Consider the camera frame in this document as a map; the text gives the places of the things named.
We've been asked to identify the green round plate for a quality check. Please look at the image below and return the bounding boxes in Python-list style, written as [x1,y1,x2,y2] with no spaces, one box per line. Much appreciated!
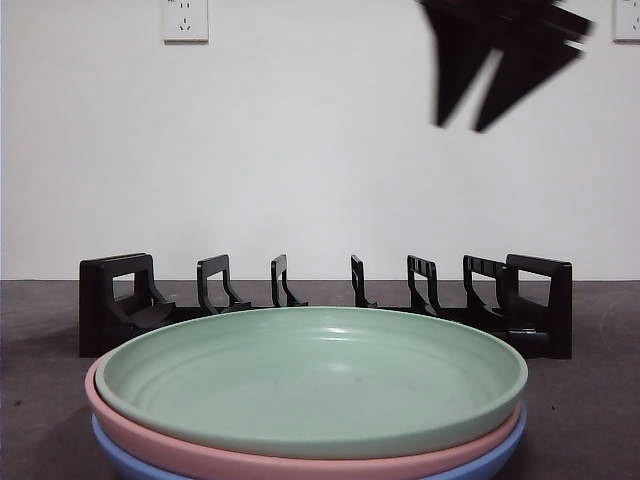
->
[94,305,530,460]

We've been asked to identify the pink round plate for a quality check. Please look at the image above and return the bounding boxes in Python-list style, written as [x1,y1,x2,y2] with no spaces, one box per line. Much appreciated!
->
[83,359,524,480]

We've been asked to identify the blue round plate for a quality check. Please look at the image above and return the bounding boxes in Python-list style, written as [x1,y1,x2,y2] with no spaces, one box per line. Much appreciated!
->
[91,404,529,480]

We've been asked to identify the black plate rack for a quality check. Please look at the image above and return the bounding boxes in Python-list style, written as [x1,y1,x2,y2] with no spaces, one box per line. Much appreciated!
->
[78,252,574,360]

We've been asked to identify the white wall socket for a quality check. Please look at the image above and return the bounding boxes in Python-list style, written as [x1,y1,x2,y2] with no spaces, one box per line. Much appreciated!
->
[161,0,210,44]
[612,0,640,44]

